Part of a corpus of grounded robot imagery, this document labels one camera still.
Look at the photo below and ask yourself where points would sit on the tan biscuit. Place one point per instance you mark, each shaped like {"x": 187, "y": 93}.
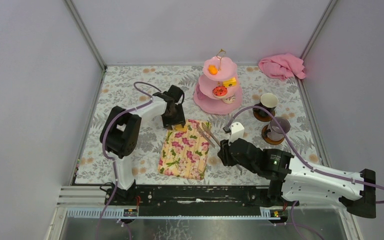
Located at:
{"x": 181, "y": 128}

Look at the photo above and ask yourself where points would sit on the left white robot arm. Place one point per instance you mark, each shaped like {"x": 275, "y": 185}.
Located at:
{"x": 120, "y": 133}

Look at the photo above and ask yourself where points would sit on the chocolate drizzle donut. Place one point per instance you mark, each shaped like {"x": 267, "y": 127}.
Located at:
{"x": 229, "y": 100}

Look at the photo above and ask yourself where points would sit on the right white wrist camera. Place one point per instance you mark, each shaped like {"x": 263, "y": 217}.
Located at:
{"x": 236, "y": 131}

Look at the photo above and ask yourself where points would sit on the metal tongs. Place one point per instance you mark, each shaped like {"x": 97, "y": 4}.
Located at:
{"x": 207, "y": 134}

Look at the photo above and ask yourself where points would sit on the red donut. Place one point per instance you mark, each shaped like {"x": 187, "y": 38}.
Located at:
{"x": 220, "y": 92}

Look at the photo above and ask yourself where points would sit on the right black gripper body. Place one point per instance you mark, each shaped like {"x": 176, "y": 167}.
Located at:
{"x": 229, "y": 160}

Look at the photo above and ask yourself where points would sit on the floral tablecloth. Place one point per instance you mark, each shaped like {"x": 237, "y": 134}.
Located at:
{"x": 130, "y": 86}

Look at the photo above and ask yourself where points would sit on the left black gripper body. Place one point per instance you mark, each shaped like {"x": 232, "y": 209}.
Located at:
{"x": 173, "y": 120}

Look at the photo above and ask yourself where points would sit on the orange tart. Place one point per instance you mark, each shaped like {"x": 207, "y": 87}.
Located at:
{"x": 212, "y": 70}

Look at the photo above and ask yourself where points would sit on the brown wooden saucer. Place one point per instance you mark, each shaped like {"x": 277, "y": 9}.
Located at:
{"x": 264, "y": 135}
{"x": 265, "y": 118}

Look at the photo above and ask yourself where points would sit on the yellow roll cake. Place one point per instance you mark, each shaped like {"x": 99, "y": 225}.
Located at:
{"x": 230, "y": 83}

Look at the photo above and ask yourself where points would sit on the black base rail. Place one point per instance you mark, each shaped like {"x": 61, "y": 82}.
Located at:
{"x": 195, "y": 200}

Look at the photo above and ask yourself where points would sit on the black mug white inside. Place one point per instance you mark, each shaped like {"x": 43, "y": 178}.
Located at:
{"x": 269, "y": 102}

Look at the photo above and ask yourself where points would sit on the pink three-tier cake stand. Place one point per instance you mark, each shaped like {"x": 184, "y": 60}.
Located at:
{"x": 227, "y": 69}

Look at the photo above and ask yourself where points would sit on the purple mug black handle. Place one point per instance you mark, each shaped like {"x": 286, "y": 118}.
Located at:
{"x": 278, "y": 127}

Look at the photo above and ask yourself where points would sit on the floral dessert tray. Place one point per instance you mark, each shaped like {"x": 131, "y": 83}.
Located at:
{"x": 185, "y": 152}

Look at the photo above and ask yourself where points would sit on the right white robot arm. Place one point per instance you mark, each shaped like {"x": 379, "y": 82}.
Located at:
{"x": 291, "y": 181}

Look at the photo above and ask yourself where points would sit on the pink wafer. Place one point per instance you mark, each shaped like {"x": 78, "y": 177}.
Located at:
{"x": 200, "y": 95}

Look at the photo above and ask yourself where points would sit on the pink cloth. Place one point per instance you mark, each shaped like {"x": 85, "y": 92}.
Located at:
{"x": 283, "y": 67}

